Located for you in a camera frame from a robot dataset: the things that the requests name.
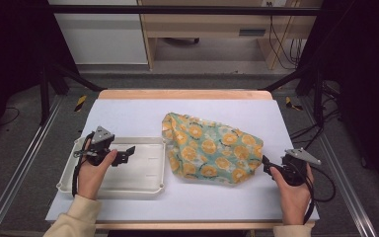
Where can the aluminium floor rail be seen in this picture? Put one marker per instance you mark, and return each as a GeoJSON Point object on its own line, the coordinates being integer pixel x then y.
{"type": "Point", "coordinates": [23, 158]}
{"type": "Point", "coordinates": [342, 174]}

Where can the black horizontal frame bar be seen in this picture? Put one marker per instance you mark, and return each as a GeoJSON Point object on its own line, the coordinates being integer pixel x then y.
{"type": "Point", "coordinates": [177, 10]}

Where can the person's right hand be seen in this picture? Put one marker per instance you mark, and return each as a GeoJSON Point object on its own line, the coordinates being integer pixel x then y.
{"type": "Point", "coordinates": [292, 199]}

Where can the black curtain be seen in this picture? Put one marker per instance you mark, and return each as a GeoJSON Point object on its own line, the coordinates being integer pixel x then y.
{"type": "Point", "coordinates": [10, 49]}
{"type": "Point", "coordinates": [365, 82]}

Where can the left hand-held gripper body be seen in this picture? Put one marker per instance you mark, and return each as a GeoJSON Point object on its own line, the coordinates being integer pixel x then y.
{"type": "Point", "coordinates": [101, 142]}

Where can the person's left hand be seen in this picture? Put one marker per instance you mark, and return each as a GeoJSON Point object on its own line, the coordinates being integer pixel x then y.
{"type": "Point", "coordinates": [91, 177]}

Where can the white cabinet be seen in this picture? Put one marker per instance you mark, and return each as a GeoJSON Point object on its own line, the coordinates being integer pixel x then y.
{"type": "Point", "coordinates": [102, 36]}

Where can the black metal stand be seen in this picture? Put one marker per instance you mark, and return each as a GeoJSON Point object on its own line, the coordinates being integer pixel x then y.
{"type": "Point", "coordinates": [318, 98]}
{"type": "Point", "coordinates": [44, 95]}

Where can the white table mat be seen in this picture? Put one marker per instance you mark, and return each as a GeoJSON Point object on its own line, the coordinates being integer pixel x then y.
{"type": "Point", "coordinates": [194, 200]}

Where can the yellow black floor tape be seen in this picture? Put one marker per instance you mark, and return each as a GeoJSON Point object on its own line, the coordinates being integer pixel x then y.
{"type": "Point", "coordinates": [289, 103]}
{"type": "Point", "coordinates": [80, 103]}

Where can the wooden desk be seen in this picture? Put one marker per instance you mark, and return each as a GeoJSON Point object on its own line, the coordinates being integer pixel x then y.
{"type": "Point", "coordinates": [210, 24]}

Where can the orange print cloth bag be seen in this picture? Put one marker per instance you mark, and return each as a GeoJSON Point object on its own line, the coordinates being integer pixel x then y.
{"type": "Point", "coordinates": [210, 153]}

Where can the white plastic tray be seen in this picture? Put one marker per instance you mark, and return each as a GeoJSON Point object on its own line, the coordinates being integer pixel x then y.
{"type": "Point", "coordinates": [135, 171]}

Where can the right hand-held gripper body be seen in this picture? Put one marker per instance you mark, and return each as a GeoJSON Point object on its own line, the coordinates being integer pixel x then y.
{"type": "Point", "coordinates": [295, 169]}

